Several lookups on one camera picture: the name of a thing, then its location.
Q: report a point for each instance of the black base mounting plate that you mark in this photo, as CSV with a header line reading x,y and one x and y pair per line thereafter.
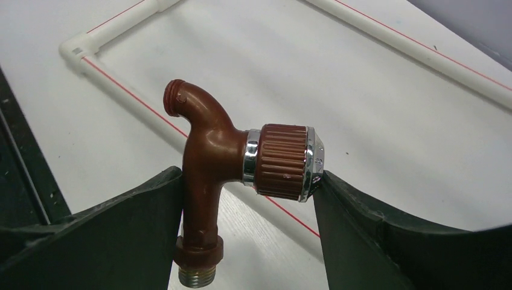
x,y
29,192

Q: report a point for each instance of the white pipe frame with tees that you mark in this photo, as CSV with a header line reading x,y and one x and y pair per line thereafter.
x,y
393,127

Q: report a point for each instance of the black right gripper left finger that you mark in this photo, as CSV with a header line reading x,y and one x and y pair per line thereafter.
x,y
126,242

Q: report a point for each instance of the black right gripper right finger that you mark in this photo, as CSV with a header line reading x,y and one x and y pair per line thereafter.
x,y
369,244

